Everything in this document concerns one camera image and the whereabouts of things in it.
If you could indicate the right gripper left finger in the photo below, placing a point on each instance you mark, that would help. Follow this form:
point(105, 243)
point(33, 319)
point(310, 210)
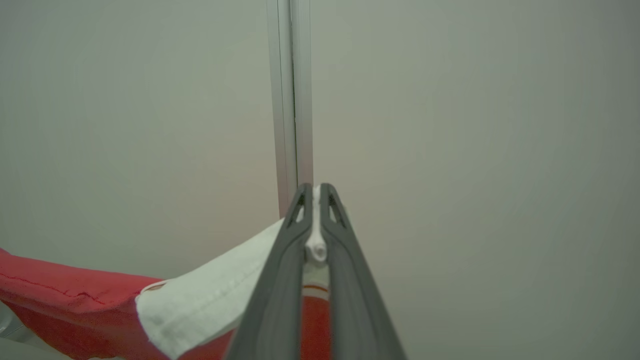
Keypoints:
point(280, 290)

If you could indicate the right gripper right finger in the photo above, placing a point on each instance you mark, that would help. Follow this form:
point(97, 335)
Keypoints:
point(350, 300)

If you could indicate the red mesh garment striped trim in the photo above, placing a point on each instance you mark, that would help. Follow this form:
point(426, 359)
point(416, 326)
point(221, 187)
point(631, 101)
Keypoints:
point(75, 300)

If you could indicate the aluminium profile post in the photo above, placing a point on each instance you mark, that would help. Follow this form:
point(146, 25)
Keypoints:
point(290, 100)

